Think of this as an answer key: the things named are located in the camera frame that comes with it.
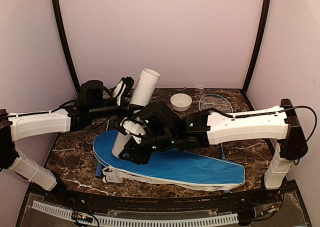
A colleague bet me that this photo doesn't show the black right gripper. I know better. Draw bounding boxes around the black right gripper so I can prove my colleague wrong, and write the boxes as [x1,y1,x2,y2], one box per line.
[117,126,176,165]

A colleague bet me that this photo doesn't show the white shuttlecock tube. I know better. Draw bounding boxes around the white shuttlecock tube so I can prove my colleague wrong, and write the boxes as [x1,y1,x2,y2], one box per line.
[112,68,161,158]

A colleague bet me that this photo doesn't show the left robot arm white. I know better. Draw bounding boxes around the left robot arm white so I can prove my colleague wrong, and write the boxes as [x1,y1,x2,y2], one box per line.
[0,77,134,205]

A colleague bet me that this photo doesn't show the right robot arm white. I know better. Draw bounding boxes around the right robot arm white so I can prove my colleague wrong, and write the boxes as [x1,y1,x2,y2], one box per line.
[112,98,308,204]

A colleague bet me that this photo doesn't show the left blue badminton racket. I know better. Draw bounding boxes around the left blue badminton racket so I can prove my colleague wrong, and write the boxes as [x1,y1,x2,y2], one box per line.
[95,118,110,179]

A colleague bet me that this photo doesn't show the blue badminton racket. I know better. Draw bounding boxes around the blue badminton racket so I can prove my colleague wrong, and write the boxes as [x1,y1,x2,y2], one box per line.
[198,94,234,194]
[95,118,110,179]

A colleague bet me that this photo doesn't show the right blue badminton racket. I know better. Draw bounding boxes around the right blue badminton racket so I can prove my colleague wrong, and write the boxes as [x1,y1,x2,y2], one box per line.
[198,94,234,194]

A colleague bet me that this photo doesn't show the upper white shuttlecock left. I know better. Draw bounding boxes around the upper white shuttlecock left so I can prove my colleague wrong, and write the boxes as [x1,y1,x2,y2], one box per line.
[102,170,124,184]

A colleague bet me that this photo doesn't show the white ceramic bowl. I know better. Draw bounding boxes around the white ceramic bowl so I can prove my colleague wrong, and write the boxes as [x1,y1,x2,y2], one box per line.
[170,93,192,112]

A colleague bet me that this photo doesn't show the blue racket bag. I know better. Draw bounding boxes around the blue racket bag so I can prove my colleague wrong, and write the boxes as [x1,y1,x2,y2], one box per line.
[93,130,245,191]

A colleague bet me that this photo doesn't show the small circuit board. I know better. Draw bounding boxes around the small circuit board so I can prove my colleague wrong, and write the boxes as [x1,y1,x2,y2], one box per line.
[71,211,94,224]

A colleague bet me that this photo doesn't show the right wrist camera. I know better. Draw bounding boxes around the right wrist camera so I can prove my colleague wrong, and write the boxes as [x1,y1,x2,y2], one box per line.
[111,116,146,137]

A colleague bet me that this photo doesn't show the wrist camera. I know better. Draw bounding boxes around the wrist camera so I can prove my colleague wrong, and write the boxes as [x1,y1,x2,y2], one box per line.
[111,116,146,137]
[111,76,135,106]

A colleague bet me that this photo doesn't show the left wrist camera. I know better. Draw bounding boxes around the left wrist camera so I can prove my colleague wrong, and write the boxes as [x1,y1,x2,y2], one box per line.
[111,76,135,106]

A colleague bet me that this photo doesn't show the white cable duct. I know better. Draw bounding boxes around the white cable duct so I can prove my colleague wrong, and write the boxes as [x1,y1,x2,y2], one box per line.
[31,200,239,227]

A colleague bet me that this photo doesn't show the black vertical frame post left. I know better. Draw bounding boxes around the black vertical frame post left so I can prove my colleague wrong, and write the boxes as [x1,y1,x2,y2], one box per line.
[51,0,81,94]

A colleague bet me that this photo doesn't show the black vertical frame post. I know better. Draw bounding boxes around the black vertical frame post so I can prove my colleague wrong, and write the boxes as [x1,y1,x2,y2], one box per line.
[241,0,271,95]
[51,0,81,94]

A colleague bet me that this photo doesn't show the black vertical frame post right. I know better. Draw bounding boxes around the black vertical frame post right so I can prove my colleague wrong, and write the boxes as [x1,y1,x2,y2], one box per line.
[241,0,271,95]

